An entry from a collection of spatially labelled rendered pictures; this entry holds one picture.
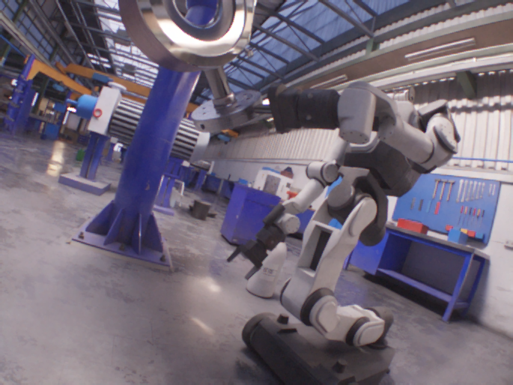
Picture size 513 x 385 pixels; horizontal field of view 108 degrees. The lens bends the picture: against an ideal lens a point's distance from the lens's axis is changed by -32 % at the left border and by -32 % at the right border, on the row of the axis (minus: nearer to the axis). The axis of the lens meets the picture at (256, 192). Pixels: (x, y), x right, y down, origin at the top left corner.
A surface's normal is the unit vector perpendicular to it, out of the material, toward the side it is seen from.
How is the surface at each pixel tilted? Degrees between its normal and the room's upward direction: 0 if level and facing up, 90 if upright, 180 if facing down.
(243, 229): 90
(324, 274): 90
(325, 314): 90
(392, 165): 99
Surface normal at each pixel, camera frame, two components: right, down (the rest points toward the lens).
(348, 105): -0.53, -0.25
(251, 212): 0.38, 0.12
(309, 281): -0.83, -0.23
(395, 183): 0.06, 0.53
